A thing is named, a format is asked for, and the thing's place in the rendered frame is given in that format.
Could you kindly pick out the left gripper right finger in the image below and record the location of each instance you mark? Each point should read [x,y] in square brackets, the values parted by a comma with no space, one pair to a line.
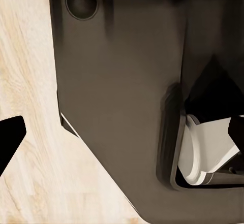
[236,131]

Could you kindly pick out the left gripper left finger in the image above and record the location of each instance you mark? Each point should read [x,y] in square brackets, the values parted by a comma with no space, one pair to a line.
[12,133]

